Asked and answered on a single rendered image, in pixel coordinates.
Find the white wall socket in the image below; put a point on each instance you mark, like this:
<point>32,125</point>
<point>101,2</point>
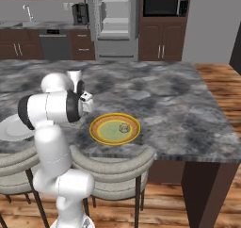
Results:
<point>65,6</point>

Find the pale grey dumpling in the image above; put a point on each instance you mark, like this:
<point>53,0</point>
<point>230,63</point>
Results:
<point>124,128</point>

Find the dark brown base cupboards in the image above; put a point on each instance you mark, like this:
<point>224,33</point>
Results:
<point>9,46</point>

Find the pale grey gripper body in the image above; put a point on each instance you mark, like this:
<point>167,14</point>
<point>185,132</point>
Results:
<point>88,106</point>

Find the black microwave oven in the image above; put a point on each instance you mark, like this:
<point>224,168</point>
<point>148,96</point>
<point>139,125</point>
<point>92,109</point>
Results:
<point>161,3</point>

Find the black coffee machine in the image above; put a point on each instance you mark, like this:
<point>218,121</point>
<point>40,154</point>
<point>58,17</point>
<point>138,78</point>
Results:
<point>80,14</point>

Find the dark brown tall cupboard unit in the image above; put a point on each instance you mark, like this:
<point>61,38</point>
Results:
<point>150,40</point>

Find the grey dishwasher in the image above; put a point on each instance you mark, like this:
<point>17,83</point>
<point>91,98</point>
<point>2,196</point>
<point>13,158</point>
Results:
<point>56,46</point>

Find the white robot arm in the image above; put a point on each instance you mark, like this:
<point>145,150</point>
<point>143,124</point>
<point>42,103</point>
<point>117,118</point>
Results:
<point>50,150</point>

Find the dark brown drawer unit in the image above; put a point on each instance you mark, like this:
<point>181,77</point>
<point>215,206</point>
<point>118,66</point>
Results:
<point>82,45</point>

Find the grey cushioned bar stool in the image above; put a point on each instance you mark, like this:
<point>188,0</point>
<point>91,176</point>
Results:
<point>116,172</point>
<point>15,172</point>

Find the yellow plate with green centre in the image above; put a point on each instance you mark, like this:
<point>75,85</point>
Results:
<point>108,137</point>

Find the dark brown island base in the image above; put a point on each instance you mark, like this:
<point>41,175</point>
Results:
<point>204,191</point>

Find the white plate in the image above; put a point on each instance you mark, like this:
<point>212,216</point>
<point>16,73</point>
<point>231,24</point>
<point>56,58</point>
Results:
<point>12,129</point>

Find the silver tap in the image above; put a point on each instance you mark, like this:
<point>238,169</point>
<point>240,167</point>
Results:
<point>29,13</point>

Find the steel sink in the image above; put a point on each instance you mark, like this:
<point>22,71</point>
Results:
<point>26,24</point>

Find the silver fridge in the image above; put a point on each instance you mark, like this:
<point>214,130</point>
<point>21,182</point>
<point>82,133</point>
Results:
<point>116,46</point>

